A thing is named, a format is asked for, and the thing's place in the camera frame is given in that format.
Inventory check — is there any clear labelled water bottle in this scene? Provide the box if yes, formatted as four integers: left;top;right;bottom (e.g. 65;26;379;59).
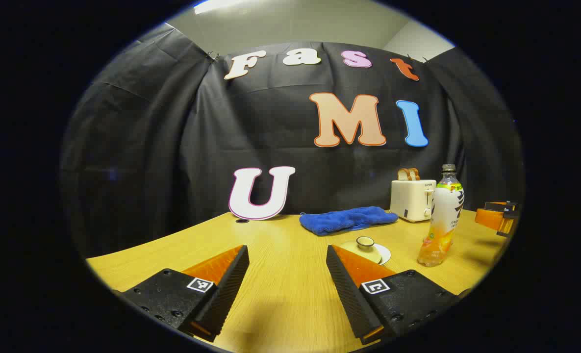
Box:
417;164;465;268

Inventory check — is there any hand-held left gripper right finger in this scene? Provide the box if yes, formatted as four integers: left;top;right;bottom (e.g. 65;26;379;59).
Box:
326;244;460;345

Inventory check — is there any blue towel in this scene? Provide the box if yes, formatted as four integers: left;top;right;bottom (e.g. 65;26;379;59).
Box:
299;206;399;237

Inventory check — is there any cream toaster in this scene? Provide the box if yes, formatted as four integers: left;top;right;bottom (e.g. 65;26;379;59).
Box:
390;179;437;224

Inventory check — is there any black backdrop cloth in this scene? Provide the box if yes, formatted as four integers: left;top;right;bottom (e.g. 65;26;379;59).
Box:
60;22;524;260

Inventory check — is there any beige ceramic saucer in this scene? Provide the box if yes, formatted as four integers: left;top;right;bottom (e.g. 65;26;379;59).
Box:
373;243;392;266

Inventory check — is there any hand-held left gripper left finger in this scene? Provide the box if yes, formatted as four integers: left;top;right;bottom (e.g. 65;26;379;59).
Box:
119;244;250;343

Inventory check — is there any ceiling light panel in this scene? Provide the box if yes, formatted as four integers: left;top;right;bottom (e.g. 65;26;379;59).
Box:
194;0;252;14

